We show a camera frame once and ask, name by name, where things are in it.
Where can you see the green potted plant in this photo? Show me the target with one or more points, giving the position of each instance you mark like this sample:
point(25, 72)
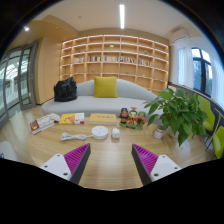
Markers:
point(178, 113)

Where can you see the yellow cushion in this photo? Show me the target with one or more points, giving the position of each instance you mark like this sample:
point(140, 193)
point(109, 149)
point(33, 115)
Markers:
point(105, 87)

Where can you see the dark-framed window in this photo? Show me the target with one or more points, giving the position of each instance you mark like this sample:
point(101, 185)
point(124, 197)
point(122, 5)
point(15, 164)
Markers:
point(201, 71)

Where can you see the round white power strip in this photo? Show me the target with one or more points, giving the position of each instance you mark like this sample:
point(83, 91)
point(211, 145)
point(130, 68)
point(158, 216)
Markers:
point(100, 132)

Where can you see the long ceiling light strip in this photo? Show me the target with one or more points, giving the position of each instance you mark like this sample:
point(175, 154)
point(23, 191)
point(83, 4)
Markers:
point(122, 16)

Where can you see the small white red cup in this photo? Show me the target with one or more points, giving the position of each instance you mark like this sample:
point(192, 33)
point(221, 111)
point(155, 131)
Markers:
point(158, 132)

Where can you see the wooden wall shelf unit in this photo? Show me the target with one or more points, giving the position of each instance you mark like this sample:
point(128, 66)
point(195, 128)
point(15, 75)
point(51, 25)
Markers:
point(113, 60)

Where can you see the white and red book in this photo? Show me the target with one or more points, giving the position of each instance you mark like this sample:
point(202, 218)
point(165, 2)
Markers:
point(43, 123)

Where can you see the black bag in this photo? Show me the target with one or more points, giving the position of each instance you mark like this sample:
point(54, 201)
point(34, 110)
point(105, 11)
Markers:
point(65, 90)

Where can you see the large yellow book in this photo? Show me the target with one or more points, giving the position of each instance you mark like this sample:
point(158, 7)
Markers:
point(102, 118)

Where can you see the round ceiling spotlight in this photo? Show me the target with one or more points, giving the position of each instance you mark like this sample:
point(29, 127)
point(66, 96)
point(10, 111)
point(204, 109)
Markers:
point(26, 28)

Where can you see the white sheer curtain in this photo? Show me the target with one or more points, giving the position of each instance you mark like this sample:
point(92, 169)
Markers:
point(185, 66)
point(218, 85)

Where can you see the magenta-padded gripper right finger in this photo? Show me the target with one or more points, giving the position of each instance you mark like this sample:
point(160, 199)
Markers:
point(145, 160)

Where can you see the glass door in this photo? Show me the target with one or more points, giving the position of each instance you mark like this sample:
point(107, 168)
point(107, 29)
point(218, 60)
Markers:
point(16, 80)

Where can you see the three-figure cartoon figurine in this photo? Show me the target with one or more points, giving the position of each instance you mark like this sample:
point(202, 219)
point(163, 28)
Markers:
point(132, 118)

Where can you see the white cube charger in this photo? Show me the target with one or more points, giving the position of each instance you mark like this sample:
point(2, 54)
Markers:
point(115, 133)

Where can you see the white wall air conditioner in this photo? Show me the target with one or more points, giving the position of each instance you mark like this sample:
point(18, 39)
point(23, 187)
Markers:
point(180, 35)

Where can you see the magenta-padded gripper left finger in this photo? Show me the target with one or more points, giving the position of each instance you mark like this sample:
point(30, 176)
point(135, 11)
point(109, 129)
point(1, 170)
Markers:
point(77, 159)

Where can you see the grey curved sofa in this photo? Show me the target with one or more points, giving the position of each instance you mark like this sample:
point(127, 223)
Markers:
point(86, 104)

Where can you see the green chair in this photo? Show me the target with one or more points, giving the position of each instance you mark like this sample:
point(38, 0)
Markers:
point(219, 141)
point(208, 115)

